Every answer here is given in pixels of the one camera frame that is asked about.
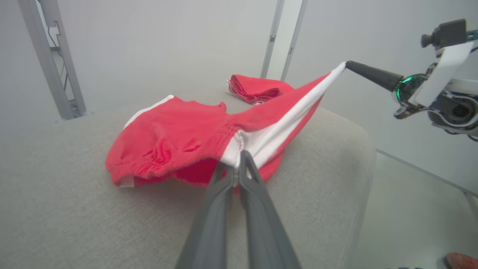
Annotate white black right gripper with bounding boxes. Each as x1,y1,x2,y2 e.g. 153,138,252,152
345,40,475,120

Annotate grey metal frame post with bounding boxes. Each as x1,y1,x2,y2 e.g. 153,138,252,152
280,0,309,82
260,0,285,79

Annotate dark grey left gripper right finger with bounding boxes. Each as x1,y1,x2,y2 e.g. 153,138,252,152
239,150,302,269

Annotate red white basketball jersey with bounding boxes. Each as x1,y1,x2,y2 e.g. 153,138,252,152
226,74,296,106

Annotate small red object on floor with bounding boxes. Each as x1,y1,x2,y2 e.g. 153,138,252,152
445,252,478,269

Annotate grey metal post with foot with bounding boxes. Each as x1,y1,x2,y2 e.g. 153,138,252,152
39,0,94,117
16,0,76,121

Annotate red white-striped shorts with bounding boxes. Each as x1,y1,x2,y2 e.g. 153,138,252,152
105,61,347,188

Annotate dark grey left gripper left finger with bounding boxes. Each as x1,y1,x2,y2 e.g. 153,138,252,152
174,161,236,269

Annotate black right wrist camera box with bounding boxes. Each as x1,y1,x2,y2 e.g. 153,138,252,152
420,18,468,49

